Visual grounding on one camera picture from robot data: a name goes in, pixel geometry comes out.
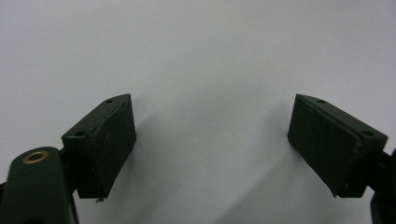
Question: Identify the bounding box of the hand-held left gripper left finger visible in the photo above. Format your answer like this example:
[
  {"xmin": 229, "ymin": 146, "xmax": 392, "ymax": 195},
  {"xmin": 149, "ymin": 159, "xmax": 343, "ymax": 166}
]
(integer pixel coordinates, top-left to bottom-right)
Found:
[{"xmin": 61, "ymin": 93, "xmax": 137, "ymax": 200}]

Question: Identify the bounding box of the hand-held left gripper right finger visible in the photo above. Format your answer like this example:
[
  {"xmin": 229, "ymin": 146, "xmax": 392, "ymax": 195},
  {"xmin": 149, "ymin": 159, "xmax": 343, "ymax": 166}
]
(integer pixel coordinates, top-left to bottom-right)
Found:
[{"xmin": 287, "ymin": 93, "xmax": 389, "ymax": 199}]

